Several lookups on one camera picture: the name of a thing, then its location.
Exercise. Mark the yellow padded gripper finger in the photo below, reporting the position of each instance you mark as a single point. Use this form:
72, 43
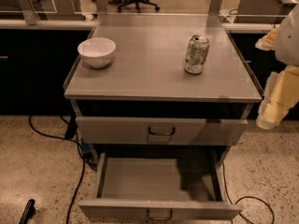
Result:
281, 93
268, 41

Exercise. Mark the grey drawer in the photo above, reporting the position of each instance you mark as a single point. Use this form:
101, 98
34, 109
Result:
158, 131
184, 185

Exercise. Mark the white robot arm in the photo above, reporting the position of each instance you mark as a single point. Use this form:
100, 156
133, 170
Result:
287, 48

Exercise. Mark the grey metal drawer cabinet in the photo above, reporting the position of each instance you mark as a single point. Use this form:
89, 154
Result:
147, 77

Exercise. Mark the grey top drawer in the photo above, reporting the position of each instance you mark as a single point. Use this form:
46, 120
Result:
158, 131

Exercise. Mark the crushed silver soda can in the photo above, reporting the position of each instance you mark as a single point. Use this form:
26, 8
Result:
196, 54

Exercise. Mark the white ceramic bowl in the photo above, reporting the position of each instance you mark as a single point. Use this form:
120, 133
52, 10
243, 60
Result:
97, 52

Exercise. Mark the black counter with white top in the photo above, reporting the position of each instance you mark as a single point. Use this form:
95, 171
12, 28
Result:
34, 65

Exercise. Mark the black object on floor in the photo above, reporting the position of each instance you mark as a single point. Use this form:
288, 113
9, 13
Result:
28, 212

